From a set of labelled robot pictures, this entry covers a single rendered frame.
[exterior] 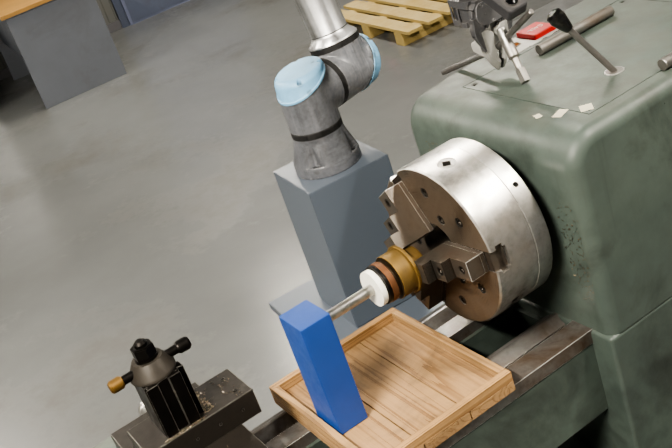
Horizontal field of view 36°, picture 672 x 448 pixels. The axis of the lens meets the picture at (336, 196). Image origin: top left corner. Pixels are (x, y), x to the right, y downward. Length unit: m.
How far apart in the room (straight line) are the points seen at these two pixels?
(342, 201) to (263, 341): 1.74
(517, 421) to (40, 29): 6.37
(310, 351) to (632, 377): 0.61
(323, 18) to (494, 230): 0.73
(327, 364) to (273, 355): 2.05
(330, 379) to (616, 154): 0.61
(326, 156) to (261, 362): 1.69
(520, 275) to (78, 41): 6.39
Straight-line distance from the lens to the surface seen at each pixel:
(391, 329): 2.07
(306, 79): 2.19
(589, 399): 2.02
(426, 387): 1.89
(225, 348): 3.98
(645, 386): 2.03
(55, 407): 4.14
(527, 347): 1.97
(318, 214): 2.22
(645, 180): 1.87
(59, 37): 7.92
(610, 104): 1.83
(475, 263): 1.77
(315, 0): 2.28
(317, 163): 2.26
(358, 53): 2.30
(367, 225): 2.29
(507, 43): 2.01
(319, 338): 1.75
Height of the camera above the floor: 1.99
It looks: 24 degrees down
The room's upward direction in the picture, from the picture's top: 19 degrees counter-clockwise
